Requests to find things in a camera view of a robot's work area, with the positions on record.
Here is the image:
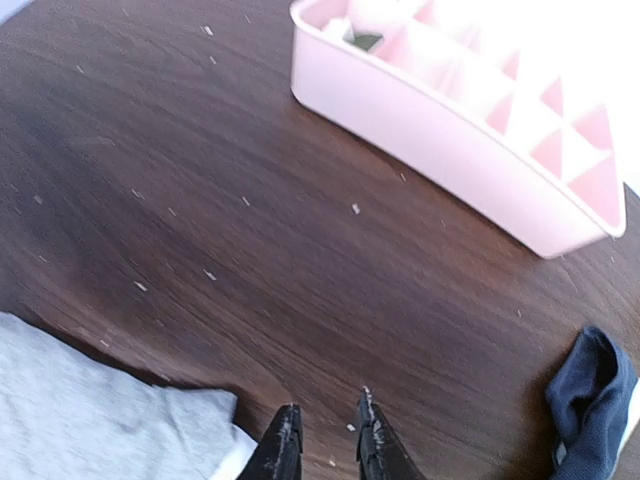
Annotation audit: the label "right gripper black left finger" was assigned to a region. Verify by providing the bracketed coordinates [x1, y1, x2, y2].
[240, 404, 303, 480]

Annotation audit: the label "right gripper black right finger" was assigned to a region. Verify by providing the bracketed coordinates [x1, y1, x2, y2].
[356, 386, 425, 480]

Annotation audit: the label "navy and cream underwear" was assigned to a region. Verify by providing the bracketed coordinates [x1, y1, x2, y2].
[545, 326, 639, 479]

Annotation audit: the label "grey boxer briefs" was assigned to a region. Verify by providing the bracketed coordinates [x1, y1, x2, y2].
[1, 313, 257, 479]

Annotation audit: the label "pink divided organizer box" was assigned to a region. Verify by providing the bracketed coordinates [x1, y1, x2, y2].
[290, 1, 626, 259]

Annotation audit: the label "black item in box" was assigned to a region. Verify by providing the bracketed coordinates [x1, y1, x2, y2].
[351, 32, 384, 51]

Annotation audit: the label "white rolled item in box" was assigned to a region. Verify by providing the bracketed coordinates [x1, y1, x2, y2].
[322, 17, 355, 43]

